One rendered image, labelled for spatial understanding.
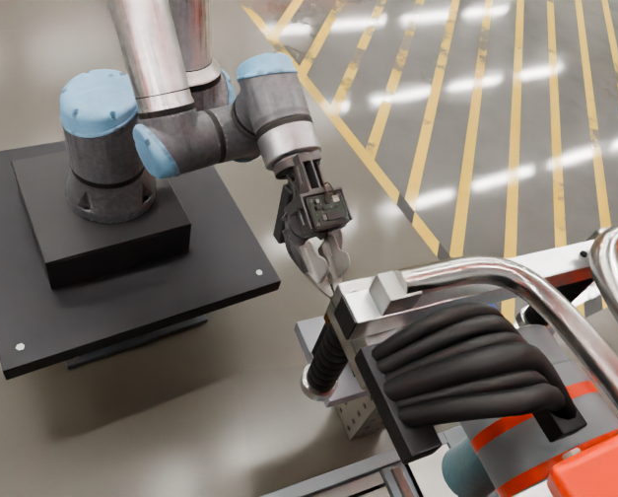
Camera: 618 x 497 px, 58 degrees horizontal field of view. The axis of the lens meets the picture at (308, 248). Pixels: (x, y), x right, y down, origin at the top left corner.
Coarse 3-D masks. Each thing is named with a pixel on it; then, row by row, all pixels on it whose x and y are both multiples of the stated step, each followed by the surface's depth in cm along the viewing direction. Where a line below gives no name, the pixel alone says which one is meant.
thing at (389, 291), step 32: (480, 256) 49; (384, 288) 45; (416, 288) 45; (448, 288) 47; (512, 288) 49; (544, 288) 48; (576, 320) 46; (576, 352) 46; (608, 352) 45; (608, 384) 44
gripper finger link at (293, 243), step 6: (288, 234) 82; (288, 240) 82; (294, 240) 82; (300, 240) 82; (288, 246) 82; (294, 246) 82; (300, 246) 82; (288, 252) 83; (294, 252) 82; (300, 252) 82; (294, 258) 82; (300, 258) 82; (300, 264) 82; (306, 264) 82; (306, 270) 82
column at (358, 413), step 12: (336, 408) 146; (348, 408) 139; (360, 408) 133; (372, 408) 127; (348, 420) 140; (360, 420) 134; (372, 420) 134; (348, 432) 141; (360, 432) 138; (372, 432) 143
